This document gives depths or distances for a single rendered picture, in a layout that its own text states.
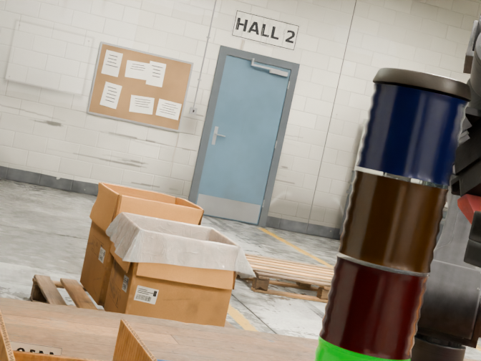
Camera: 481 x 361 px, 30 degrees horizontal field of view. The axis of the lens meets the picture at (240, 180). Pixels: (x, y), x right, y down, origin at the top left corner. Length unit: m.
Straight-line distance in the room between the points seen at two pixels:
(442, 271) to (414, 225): 0.68
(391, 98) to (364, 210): 0.04
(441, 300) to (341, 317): 0.66
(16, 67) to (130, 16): 1.55
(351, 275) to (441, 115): 0.07
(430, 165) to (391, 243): 0.03
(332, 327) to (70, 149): 11.05
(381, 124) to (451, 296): 0.67
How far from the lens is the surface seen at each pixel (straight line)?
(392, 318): 0.35
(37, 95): 11.33
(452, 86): 0.35
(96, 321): 1.11
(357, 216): 0.35
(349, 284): 0.35
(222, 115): 11.67
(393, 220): 0.35
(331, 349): 0.36
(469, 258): 0.62
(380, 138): 0.35
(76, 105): 11.36
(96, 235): 4.93
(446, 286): 1.02
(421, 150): 0.35
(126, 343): 0.81
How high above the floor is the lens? 1.16
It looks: 3 degrees down
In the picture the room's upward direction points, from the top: 12 degrees clockwise
